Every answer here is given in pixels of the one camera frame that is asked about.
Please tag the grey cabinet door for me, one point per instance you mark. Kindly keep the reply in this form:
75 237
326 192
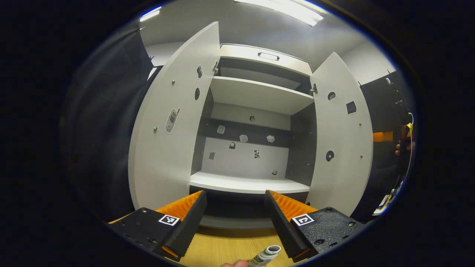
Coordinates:
167 159
341 178

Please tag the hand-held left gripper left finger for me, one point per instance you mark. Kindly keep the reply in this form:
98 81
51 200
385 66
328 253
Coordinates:
191 226

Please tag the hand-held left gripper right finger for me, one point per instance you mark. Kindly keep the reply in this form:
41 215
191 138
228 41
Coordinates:
284 230

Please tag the yellow drink bottle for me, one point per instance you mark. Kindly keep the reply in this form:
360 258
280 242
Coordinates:
387 201

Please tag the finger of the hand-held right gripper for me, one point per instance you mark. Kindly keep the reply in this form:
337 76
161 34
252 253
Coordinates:
382 136

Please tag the small ceiling light panel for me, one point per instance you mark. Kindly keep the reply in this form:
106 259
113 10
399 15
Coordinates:
150 14

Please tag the dark metal stand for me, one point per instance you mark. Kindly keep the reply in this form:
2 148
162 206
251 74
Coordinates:
394 92

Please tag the grey cabinet drawer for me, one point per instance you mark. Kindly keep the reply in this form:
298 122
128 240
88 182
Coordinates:
241 55

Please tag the long ceiling light panel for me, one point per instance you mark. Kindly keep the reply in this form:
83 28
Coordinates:
289 11

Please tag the grey cabinet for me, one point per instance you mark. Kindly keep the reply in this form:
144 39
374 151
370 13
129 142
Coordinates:
259 96

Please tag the white plastic bottle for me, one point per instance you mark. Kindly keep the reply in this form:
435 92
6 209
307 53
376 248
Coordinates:
265 256

